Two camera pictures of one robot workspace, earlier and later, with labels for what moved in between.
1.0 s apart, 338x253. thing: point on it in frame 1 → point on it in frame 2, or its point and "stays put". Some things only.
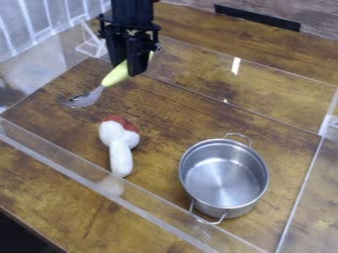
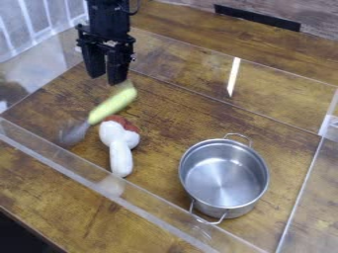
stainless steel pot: (225, 176) stays put
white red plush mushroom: (122, 136) stays put
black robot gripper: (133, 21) → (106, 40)
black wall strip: (293, 26) stays put
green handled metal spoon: (117, 74) → (116, 104)
